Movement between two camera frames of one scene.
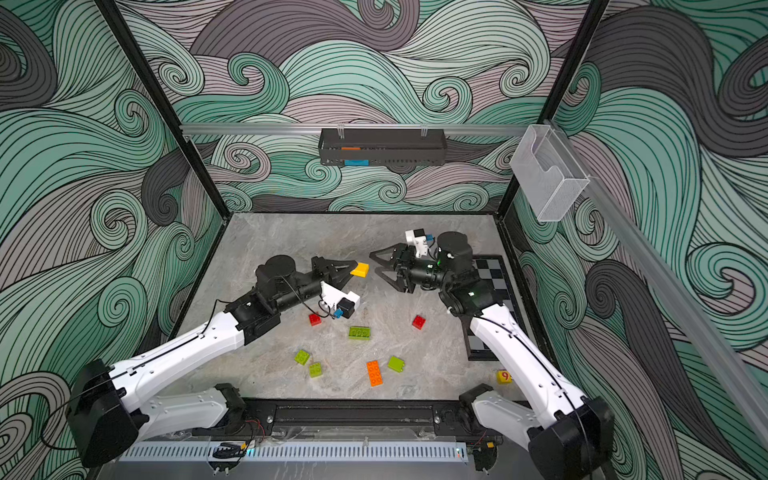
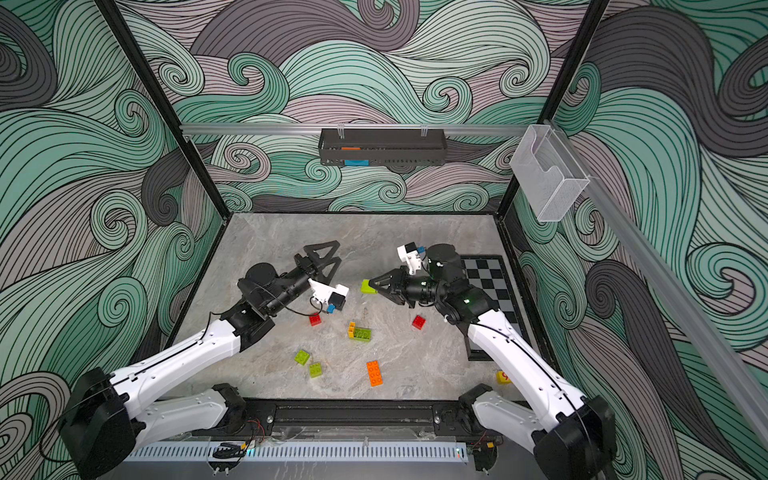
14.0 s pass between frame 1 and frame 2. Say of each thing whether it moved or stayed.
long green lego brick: stayed
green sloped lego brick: moved
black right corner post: stayed
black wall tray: stayed
